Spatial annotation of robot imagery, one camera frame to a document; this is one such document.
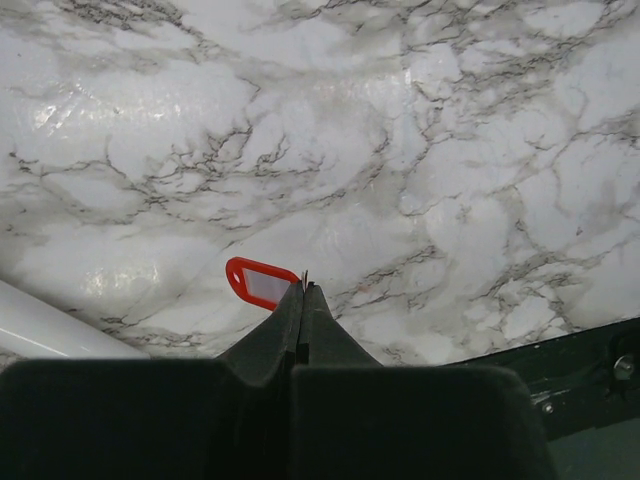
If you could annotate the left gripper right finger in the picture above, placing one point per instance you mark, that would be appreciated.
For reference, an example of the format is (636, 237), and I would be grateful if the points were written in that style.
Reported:
(352, 418)

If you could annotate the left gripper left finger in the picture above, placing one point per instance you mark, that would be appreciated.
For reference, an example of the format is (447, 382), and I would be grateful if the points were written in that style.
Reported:
(221, 418)

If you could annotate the red key fob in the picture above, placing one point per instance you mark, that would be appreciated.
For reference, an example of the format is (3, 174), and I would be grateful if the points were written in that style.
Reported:
(257, 283)

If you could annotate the white microphone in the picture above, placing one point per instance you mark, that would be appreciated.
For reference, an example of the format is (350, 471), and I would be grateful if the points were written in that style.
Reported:
(33, 329)

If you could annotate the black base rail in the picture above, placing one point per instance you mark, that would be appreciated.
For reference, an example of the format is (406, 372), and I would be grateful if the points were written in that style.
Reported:
(585, 388)

